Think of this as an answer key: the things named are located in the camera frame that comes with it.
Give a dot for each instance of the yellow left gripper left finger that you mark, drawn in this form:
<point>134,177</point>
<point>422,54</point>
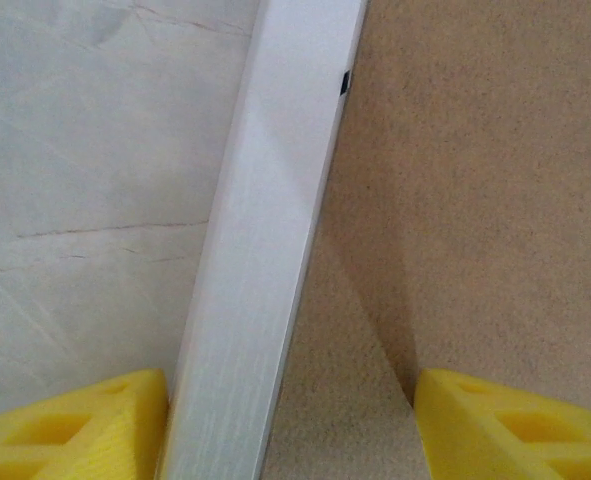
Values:
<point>65,440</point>

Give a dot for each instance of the black metal retaining tab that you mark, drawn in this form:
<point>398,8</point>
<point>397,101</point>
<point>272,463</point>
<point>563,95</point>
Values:
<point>345,83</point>

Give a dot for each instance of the white wooden picture frame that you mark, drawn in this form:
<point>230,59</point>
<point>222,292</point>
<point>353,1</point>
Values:
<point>270,200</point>

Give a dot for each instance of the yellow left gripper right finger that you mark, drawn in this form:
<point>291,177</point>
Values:
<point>515,440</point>

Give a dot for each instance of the brown fibreboard backing board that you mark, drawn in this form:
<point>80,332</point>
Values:
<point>475,175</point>

